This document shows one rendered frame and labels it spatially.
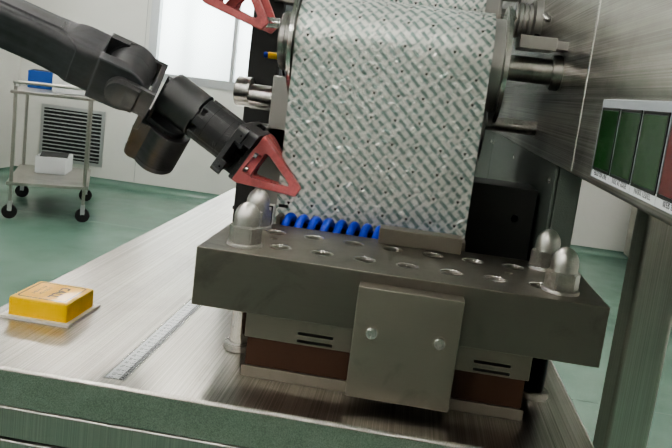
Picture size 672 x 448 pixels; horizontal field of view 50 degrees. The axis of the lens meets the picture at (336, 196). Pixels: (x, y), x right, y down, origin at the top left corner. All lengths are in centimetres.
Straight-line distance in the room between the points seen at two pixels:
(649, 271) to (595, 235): 565
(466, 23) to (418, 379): 42
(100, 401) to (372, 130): 43
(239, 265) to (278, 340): 9
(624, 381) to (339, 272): 54
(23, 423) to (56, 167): 513
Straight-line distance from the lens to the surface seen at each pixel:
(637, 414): 115
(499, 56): 89
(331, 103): 88
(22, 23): 91
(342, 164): 89
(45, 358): 79
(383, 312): 69
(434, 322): 69
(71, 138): 720
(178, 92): 90
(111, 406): 74
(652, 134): 54
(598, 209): 670
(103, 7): 709
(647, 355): 112
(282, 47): 92
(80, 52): 89
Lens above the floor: 121
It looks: 9 degrees down
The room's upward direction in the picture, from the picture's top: 7 degrees clockwise
